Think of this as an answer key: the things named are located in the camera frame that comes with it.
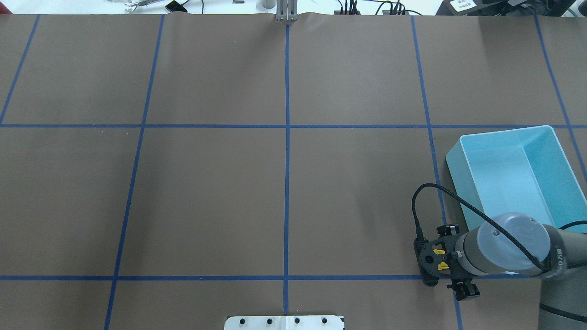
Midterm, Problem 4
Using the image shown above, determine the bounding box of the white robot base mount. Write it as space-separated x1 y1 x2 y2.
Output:
224 315 346 330

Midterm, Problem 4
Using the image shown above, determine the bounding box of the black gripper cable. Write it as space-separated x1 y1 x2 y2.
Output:
411 183 587 271

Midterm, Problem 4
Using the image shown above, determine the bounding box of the metal reacher grabber tool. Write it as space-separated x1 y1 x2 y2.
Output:
124 0 161 13

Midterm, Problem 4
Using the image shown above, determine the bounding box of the light blue plastic bin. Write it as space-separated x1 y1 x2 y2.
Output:
446 125 587 228

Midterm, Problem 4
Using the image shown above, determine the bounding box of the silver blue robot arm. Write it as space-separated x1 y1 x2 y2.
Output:
413 213 587 330

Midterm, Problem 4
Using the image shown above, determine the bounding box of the yellow beetle toy car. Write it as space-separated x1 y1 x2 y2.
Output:
432 247 450 272

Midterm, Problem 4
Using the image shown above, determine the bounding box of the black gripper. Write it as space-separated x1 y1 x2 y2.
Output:
414 224 481 302

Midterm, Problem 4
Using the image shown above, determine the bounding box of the small black device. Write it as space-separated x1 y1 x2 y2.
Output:
164 0 188 13

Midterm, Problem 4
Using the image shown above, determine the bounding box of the aluminium frame post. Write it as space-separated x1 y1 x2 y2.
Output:
276 0 299 21

